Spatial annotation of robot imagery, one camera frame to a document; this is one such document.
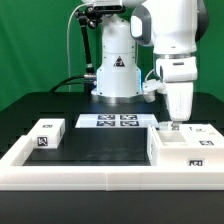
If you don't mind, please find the overhead camera bar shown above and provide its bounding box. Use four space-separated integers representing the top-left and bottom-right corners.
87 5 126 14

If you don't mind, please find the white cable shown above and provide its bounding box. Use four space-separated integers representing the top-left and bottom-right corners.
66 3 86 92

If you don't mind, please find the white cabinet body box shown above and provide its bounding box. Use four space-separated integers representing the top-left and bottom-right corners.
147 126 224 167

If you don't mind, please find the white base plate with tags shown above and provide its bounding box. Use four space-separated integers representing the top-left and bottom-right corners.
75 114 158 128

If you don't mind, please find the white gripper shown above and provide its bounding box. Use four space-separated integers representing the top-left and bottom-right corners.
155 56 198 130

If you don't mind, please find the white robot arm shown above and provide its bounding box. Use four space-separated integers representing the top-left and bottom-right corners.
82 0 209 128

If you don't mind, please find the white U-shaped border frame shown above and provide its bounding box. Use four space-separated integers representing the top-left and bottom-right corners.
0 135 224 191

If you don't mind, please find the white cabinet door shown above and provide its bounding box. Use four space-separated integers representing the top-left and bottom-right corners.
159 121 175 131
179 124 224 148

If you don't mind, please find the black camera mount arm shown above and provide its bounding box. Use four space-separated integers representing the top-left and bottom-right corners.
74 5 102 81

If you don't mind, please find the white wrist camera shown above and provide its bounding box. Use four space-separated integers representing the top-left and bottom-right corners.
142 79 165 103

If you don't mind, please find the white cabinet top block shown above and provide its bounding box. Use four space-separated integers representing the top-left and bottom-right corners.
28 118 65 149

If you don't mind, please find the black cable bundle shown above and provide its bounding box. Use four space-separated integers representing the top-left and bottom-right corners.
49 75 98 93

